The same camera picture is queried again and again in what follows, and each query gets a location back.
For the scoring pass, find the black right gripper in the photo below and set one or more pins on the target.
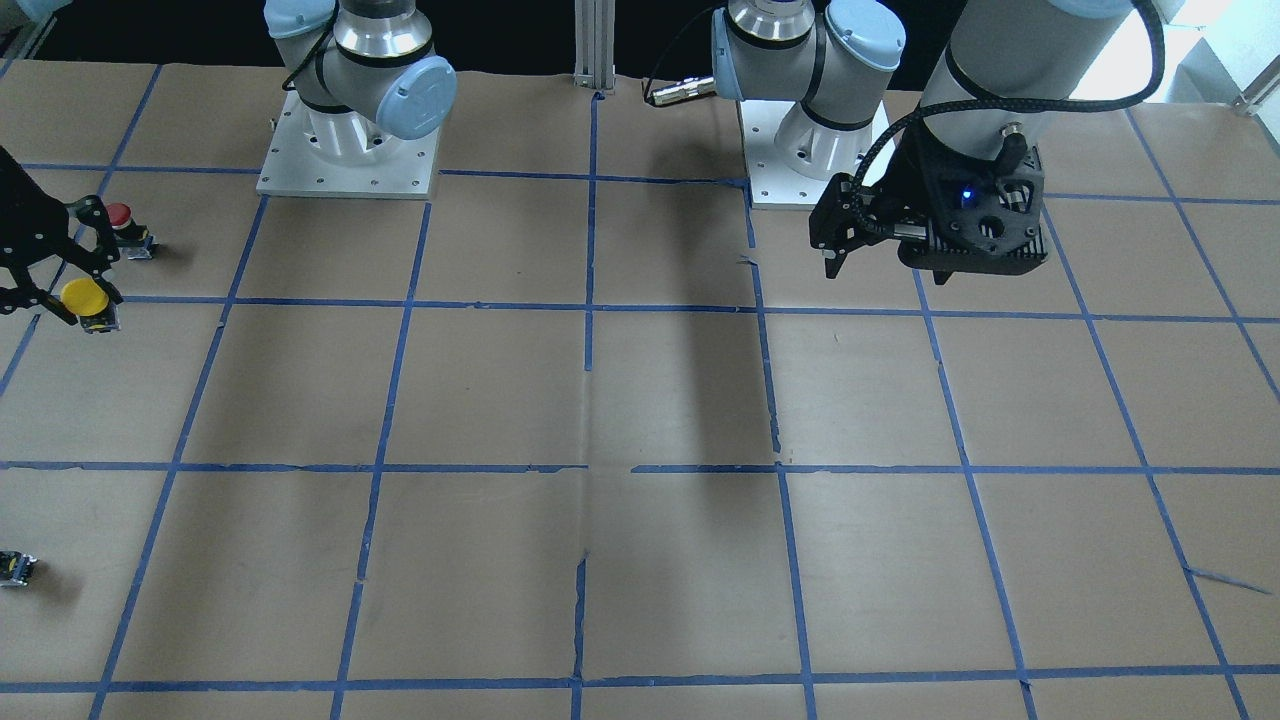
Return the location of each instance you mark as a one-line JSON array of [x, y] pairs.
[[22, 222]]

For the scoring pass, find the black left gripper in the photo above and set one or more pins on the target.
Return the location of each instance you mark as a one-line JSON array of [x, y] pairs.
[[912, 183]]

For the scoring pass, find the yellow push button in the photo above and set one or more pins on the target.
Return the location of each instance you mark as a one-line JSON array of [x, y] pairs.
[[91, 304]]

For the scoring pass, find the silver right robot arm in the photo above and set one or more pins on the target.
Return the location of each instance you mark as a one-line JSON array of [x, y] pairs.
[[367, 95]]

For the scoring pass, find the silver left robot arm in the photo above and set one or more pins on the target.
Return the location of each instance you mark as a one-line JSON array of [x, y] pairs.
[[1004, 63]]

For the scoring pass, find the red push button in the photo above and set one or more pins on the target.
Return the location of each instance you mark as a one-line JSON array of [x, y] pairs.
[[134, 240]]

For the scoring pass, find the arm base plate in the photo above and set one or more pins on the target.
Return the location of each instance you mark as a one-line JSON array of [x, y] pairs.
[[790, 159]]

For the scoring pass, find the black wrist camera, left arm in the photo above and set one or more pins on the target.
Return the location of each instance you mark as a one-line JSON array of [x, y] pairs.
[[1000, 216]]

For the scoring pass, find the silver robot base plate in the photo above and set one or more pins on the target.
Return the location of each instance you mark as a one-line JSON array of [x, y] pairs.
[[344, 156]]

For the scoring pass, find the aluminium frame post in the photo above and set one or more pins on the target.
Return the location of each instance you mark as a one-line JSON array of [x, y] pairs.
[[595, 21]]

